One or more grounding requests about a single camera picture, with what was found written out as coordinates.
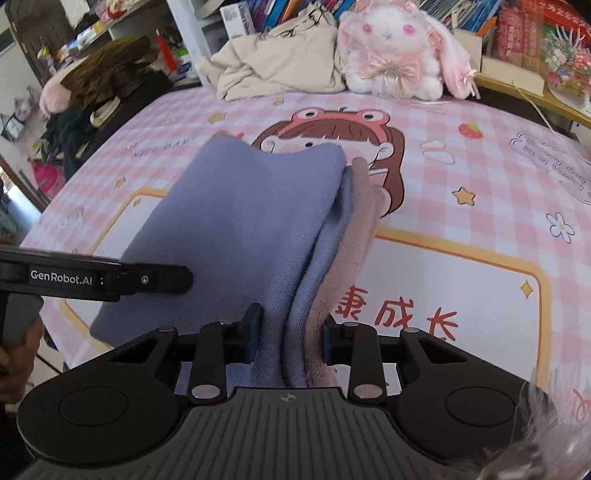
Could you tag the olive brown cloth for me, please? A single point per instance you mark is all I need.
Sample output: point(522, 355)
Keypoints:
point(116, 68)

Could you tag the white bookshelf frame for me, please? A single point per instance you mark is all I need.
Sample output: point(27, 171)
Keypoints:
point(191, 29)

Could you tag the cream garment pile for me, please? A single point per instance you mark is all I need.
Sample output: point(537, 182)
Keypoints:
point(299, 55)

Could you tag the row of colourful books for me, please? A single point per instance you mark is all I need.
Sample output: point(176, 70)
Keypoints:
point(536, 35)

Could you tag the mauve and lavender sweater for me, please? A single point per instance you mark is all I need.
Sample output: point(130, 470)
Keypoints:
point(286, 231)

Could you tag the white pink plush bunny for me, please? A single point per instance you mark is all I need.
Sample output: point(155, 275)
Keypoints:
point(395, 49)

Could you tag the cream wrist watch band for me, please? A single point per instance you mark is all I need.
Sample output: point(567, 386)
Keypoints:
point(103, 113)

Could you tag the pink checkered desk mat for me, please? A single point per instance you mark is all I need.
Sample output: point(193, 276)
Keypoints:
point(490, 250)

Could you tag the small white barcode box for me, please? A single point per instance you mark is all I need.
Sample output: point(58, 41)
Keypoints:
point(237, 20)

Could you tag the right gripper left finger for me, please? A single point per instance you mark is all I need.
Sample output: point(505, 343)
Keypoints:
point(219, 345)

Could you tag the colourful bead ornament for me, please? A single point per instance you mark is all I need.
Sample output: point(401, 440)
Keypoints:
point(566, 57)

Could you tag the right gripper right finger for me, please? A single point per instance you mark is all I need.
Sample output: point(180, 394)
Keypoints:
point(355, 345)

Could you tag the person's left hand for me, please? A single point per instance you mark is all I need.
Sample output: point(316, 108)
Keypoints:
point(18, 364)

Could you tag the red tassel ornament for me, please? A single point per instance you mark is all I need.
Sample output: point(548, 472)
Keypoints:
point(168, 57)

